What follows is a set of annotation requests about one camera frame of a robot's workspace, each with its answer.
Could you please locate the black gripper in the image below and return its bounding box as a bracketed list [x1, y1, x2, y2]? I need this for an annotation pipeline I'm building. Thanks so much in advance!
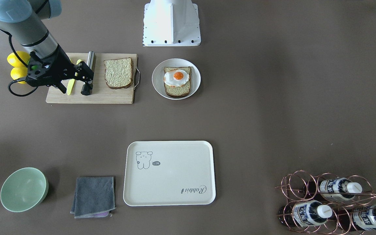
[27, 46, 94, 91]

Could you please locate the bread slice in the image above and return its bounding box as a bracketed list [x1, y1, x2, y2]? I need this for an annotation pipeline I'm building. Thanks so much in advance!
[163, 67, 192, 98]
[103, 57, 133, 89]

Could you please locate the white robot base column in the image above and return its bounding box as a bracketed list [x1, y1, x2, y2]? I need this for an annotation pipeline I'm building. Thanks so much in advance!
[142, 0, 201, 47]

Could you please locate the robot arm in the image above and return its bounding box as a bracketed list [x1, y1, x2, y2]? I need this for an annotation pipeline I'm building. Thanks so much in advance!
[0, 0, 94, 95]

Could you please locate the cream rabbit tray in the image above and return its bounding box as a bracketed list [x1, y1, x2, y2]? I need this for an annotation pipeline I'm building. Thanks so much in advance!
[123, 140, 216, 207]

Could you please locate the steel muddler black tip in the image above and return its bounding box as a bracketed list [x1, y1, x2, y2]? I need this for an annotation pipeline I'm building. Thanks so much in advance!
[81, 51, 95, 96]

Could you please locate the yellow plastic knife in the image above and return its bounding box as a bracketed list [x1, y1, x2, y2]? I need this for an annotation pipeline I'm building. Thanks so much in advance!
[67, 59, 82, 96]

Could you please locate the wooden cutting board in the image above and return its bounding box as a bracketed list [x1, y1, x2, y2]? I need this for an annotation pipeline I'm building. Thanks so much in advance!
[46, 53, 139, 104]

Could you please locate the whole lemon lower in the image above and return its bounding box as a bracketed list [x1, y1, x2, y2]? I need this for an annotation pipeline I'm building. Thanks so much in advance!
[10, 67, 27, 80]

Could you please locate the whole lemon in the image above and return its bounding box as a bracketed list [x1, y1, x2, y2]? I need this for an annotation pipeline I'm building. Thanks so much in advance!
[7, 51, 30, 67]
[10, 67, 27, 80]

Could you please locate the white round plate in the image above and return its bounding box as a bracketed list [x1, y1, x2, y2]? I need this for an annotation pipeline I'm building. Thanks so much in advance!
[152, 58, 201, 100]

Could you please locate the whole lemon upper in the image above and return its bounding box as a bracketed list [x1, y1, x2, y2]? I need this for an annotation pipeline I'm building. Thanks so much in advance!
[7, 51, 30, 67]

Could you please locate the fried egg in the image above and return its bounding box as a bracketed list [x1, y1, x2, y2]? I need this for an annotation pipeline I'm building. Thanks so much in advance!
[163, 69, 191, 87]

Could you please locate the grey folded cloth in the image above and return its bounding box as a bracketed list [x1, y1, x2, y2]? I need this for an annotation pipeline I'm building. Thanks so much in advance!
[70, 176, 116, 219]

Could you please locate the green bowl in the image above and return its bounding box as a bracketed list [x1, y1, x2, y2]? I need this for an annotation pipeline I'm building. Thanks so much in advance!
[0, 167, 48, 212]

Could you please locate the tea bottle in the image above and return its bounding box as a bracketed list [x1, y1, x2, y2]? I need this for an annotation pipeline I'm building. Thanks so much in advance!
[337, 205, 376, 232]
[302, 178, 362, 203]
[277, 200, 333, 227]

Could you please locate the copper wire bottle rack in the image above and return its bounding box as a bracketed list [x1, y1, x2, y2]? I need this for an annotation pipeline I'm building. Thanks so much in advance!
[276, 170, 376, 235]

